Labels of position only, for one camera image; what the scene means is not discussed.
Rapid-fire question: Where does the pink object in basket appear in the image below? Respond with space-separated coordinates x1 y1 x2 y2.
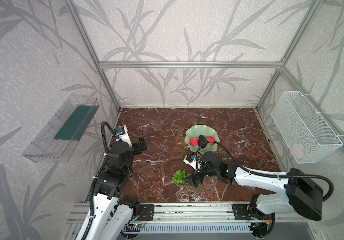
291 143 304 160

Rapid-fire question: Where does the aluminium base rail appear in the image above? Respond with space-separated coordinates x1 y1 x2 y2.
66 201 268 224

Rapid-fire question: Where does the white wire mesh basket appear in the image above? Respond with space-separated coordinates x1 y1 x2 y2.
270 91 343 164

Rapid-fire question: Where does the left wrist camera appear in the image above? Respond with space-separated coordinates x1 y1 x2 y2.
114 125 132 147

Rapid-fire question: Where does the red fake pomegranate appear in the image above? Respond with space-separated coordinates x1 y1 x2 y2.
206 136 216 145
189 137 199 146

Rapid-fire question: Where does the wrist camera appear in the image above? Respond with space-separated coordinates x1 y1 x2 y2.
183 155 202 172
114 125 132 147

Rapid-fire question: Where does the light green wavy fruit bowl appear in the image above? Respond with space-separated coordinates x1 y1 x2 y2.
184 125 220 153

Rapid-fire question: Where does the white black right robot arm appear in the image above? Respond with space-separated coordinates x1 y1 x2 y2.
183 141 334 221

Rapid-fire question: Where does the aluminium frame post right corner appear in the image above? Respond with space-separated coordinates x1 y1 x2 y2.
255 0 324 112

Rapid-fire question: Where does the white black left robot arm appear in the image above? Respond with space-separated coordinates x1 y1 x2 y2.
77 121 148 240

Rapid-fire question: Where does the aluminium frame post corner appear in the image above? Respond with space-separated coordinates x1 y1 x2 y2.
255 0 324 112
65 0 121 112

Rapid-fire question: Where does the aluminium frame post left corner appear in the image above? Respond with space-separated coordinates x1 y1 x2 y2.
65 0 121 112

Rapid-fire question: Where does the clear plastic wall tray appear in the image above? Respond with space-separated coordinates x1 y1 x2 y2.
22 94 100 163

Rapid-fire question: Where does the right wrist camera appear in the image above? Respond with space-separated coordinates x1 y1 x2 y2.
183 155 202 172

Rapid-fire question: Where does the green fake grape bunch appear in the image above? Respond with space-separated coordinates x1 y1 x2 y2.
172 170 191 186

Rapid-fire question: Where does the aluminium frame horizontal back bar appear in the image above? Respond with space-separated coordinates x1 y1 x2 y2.
99 62 281 69

